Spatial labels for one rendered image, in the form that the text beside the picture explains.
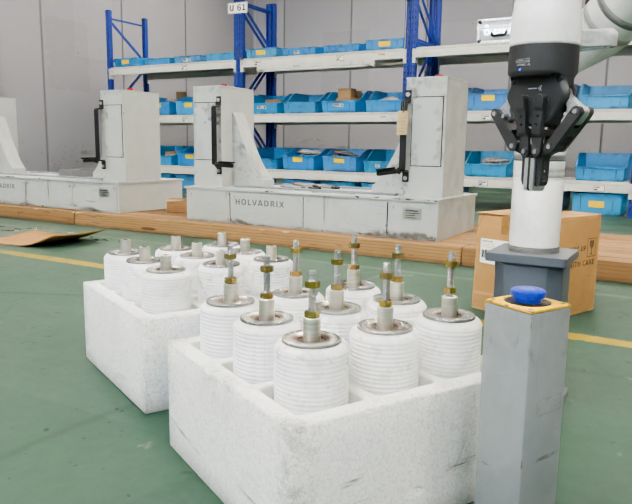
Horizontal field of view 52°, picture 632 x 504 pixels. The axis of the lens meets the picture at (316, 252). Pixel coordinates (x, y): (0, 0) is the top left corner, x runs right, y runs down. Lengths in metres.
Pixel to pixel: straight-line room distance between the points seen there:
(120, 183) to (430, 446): 3.31
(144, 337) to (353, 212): 1.98
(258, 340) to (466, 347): 0.29
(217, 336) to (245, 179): 2.64
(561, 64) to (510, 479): 0.48
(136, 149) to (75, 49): 4.58
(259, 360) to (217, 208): 2.66
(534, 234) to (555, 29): 0.57
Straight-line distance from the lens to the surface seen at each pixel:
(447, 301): 0.96
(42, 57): 8.31
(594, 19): 1.15
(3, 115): 5.28
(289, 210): 3.26
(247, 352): 0.90
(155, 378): 1.26
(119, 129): 4.08
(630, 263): 2.70
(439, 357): 0.94
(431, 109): 2.99
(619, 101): 5.42
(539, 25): 0.77
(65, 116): 8.42
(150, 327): 1.23
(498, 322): 0.80
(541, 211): 1.27
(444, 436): 0.92
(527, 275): 1.27
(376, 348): 0.86
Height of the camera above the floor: 0.49
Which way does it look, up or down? 9 degrees down
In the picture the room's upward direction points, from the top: 1 degrees clockwise
